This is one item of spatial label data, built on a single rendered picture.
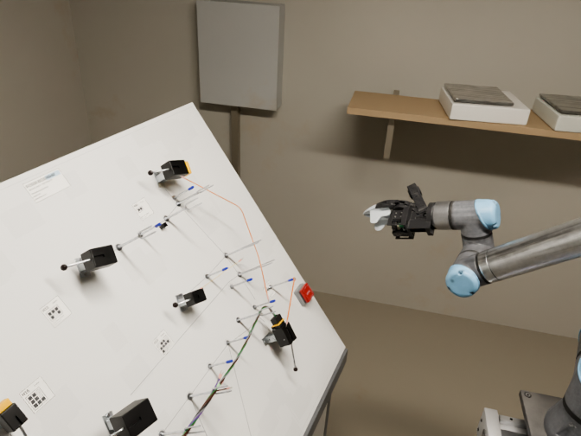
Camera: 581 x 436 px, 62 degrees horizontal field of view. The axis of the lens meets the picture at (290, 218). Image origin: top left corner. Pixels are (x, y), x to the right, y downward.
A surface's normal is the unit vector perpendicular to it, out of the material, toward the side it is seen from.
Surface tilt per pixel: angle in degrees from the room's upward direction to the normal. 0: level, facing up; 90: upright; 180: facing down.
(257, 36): 90
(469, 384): 0
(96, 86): 90
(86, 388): 53
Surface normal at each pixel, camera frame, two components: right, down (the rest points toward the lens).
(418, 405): 0.05, -0.87
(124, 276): 0.76, -0.34
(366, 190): -0.22, 0.47
